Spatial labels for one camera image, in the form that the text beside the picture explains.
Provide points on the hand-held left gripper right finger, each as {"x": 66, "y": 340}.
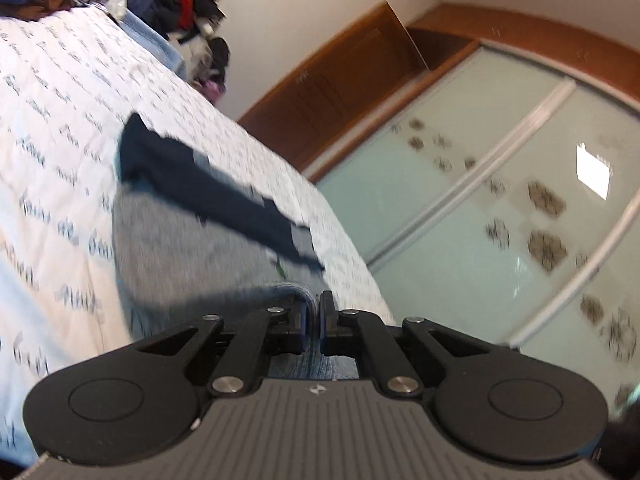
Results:
{"x": 326, "y": 321}

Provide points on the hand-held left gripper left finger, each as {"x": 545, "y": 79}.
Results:
{"x": 299, "y": 327}

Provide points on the grey sweater with navy sleeves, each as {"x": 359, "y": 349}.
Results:
{"x": 175, "y": 240}

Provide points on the frosted glass sliding wardrobe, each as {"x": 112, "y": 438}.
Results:
{"x": 475, "y": 210}

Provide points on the brown wooden door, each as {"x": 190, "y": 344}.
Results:
{"x": 335, "y": 95}

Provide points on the purple cloth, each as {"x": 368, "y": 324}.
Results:
{"x": 214, "y": 91}

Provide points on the white script printed blanket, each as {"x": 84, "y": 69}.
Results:
{"x": 55, "y": 125}

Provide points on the light blue knitted cloth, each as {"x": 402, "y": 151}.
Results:
{"x": 150, "y": 35}

